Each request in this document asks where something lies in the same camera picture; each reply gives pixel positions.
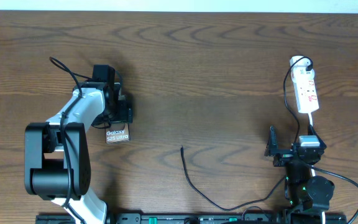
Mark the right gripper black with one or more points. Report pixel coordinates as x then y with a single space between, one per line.
283 157

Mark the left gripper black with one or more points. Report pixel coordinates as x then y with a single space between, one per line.
125 114

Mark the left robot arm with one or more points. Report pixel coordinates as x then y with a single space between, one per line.
57 164

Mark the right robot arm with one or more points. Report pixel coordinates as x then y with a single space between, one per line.
309 194

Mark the white power strip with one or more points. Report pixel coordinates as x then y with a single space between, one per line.
302 76

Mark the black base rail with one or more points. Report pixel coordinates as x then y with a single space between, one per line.
136 218

